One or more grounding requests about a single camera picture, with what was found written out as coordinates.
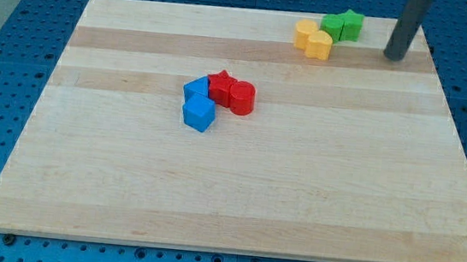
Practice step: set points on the red cylinder block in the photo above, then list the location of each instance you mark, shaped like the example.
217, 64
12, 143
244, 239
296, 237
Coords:
242, 97

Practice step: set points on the blue cube block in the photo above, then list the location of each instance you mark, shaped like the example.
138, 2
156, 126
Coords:
199, 112

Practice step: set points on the red star block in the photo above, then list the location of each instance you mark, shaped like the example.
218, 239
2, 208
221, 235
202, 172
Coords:
219, 87

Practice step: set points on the blue triangle block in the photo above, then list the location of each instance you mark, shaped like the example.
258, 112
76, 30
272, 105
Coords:
199, 86

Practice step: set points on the light wooden board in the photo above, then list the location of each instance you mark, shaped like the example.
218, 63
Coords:
353, 159

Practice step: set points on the yellow heart block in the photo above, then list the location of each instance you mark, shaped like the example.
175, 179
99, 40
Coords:
319, 45

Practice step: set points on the yellow hexagon block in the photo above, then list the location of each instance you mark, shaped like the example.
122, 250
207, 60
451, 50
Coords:
302, 31

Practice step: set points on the green cylinder block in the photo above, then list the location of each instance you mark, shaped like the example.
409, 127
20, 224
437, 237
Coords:
333, 26

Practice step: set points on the green star block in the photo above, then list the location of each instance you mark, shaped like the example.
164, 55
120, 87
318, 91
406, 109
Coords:
353, 22

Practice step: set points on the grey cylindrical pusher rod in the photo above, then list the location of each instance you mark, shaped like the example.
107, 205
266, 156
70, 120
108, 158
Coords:
406, 28

